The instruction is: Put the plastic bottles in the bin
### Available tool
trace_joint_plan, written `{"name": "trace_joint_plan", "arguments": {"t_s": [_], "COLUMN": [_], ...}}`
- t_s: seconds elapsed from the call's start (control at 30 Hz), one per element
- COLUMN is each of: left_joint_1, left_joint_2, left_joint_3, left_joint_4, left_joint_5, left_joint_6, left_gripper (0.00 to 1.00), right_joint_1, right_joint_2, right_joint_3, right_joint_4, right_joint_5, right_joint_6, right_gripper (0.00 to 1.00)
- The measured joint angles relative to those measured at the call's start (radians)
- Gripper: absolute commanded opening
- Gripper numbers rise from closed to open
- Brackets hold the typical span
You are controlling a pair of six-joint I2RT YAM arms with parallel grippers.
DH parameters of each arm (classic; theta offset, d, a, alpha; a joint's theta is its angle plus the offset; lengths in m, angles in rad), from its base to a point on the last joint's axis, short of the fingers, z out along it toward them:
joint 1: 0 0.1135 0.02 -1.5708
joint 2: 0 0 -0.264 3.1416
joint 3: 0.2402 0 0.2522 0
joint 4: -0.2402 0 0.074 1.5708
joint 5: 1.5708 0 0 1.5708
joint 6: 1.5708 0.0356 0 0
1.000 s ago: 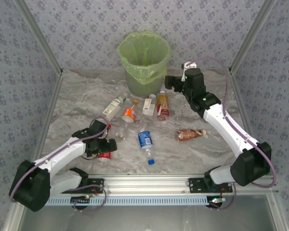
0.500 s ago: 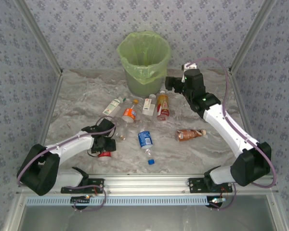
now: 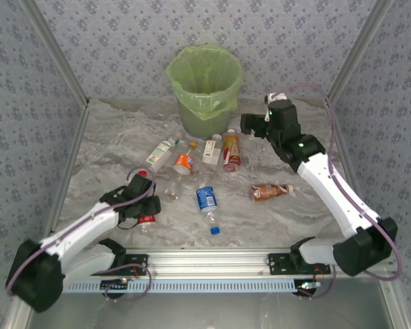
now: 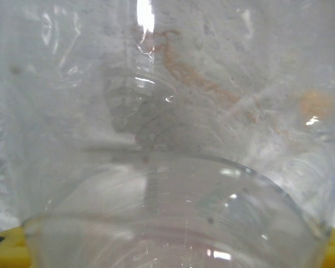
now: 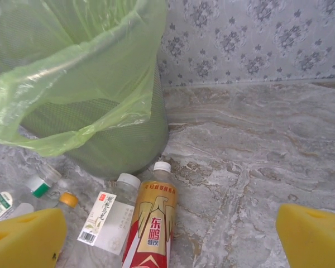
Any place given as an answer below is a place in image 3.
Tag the orange label plastic bottle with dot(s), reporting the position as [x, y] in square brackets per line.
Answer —
[184, 162]

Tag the aluminium frame post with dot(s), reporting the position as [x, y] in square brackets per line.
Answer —
[55, 55]
[359, 51]

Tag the orange red tea bottle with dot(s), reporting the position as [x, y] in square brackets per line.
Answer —
[232, 150]

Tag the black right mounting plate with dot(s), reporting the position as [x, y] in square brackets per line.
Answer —
[277, 264]

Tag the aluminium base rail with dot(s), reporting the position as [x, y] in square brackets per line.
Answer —
[209, 262]

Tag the small circuit board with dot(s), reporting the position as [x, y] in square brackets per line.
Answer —
[306, 286]
[114, 284]

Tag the blue label plastic bottle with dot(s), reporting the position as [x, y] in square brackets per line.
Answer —
[206, 198]

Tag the red label plastic bottle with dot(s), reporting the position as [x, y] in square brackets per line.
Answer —
[147, 219]

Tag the green cap white label bottle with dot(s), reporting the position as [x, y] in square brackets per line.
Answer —
[159, 152]

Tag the grey metal sheet panel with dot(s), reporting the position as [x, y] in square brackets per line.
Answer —
[209, 312]

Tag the brown plastic bottle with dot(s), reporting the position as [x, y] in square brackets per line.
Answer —
[265, 192]

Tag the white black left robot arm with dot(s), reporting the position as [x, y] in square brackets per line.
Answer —
[89, 226]

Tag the black mounting plate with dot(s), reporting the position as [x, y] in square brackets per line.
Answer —
[277, 264]
[140, 260]

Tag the green-lined trash bin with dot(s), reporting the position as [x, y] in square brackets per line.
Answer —
[205, 68]

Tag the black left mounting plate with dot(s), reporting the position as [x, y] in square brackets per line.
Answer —
[140, 260]

